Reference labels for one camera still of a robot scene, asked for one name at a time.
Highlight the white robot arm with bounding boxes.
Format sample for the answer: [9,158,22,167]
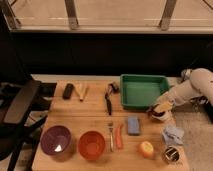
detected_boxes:
[154,68,213,113]

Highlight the blue crumpled cloth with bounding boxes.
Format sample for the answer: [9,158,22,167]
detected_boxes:
[162,125,184,145]

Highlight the black rectangular block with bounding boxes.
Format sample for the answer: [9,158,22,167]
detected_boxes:
[62,83,74,99]

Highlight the blue sponge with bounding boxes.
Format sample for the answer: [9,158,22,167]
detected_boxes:
[127,116,140,136]

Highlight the orange carrot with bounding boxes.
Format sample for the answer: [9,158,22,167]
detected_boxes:
[115,124,123,150]

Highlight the green plastic tray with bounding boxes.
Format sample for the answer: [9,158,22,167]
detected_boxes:
[120,74,170,111]

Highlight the pale wooden tongs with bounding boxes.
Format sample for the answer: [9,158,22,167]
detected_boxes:
[76,83,88,101]

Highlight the metal can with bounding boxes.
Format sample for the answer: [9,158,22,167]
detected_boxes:
[162,146,180,164]

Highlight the dark red grape bunch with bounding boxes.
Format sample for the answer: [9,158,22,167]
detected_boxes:
[147,106,165,117]

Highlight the small dark clip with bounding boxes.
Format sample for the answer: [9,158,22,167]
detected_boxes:
[109,82,119,93]

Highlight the orange bowl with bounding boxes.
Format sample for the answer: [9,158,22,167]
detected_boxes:
[78,131,106,161]

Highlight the black office chair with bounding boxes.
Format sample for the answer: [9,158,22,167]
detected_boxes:
[0,9,56,171]

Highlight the yellow orange fruit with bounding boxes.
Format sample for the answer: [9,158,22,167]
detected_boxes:
[139,141,154,158]

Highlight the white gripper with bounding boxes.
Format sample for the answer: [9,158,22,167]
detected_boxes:
[154,98,173,113]

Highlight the silver fork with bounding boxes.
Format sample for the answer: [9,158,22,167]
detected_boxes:
[108,122,114,152]

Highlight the white paper cup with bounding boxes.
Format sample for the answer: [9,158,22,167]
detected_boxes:
[151,111,171,122]

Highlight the purple bowl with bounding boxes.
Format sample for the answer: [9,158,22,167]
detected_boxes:
[40,125,71,156]

